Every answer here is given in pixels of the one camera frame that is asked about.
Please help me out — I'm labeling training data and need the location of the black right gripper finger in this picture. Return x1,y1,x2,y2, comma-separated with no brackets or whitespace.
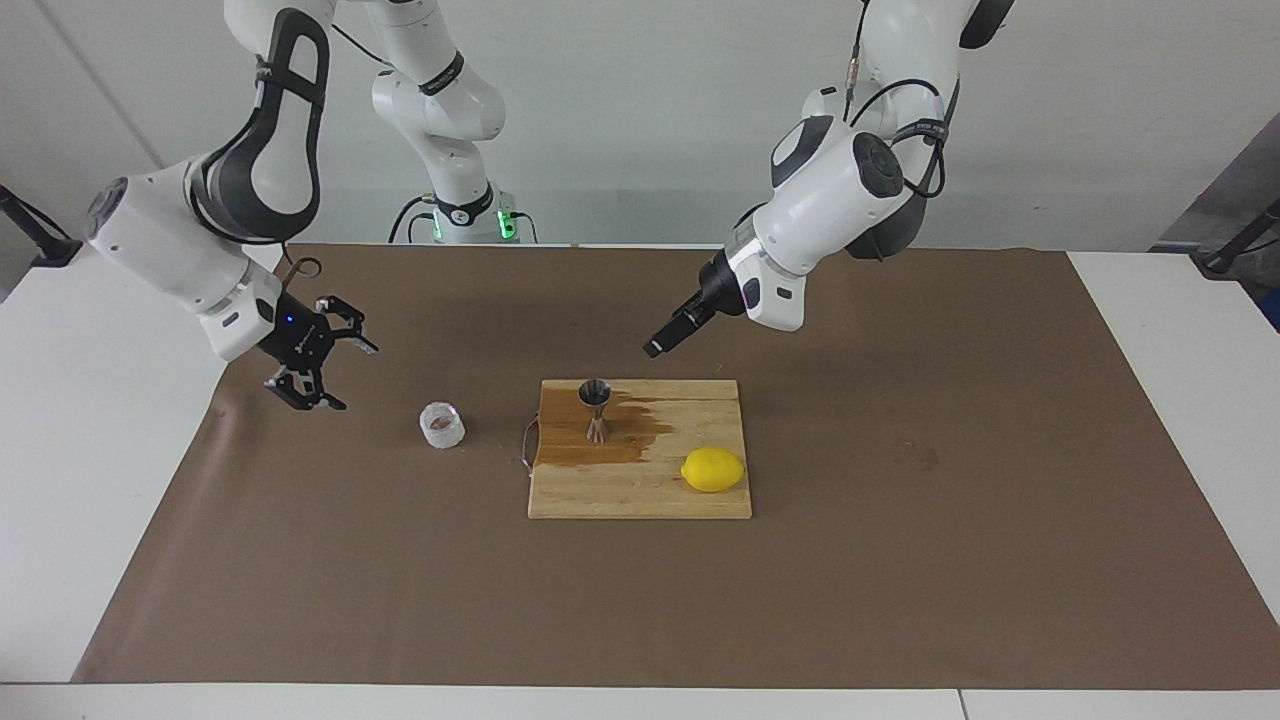
264,365,348,412
315,296,380,353

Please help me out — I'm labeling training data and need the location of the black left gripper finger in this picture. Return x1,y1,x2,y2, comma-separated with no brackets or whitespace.
643,305,701,359

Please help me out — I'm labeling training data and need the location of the steel double jigger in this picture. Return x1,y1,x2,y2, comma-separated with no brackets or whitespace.
578,378,613,444

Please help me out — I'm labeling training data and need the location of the small clear plastic cup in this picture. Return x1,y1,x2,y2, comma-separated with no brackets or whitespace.
419,401,466,450

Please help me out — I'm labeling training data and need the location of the yellow lemon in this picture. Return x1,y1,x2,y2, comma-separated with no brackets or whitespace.
680,446,747,494

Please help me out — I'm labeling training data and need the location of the wooden cutting board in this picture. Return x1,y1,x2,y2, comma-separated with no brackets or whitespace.
522,378,753,521

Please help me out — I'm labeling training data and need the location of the black clamp stand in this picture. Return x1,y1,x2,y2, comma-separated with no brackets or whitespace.
1200,200,1280,278
0,185,83,268

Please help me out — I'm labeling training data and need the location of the brown paper table mat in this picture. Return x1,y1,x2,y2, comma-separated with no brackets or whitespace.
72,243,1280,691

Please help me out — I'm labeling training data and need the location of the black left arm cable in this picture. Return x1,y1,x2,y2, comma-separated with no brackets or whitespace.
845,0,947,201

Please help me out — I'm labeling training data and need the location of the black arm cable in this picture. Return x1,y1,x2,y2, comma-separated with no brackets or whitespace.
280,22,391,293
845,0,947,201

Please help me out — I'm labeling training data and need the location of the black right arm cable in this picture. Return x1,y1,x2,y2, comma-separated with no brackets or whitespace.
280,22,391,293

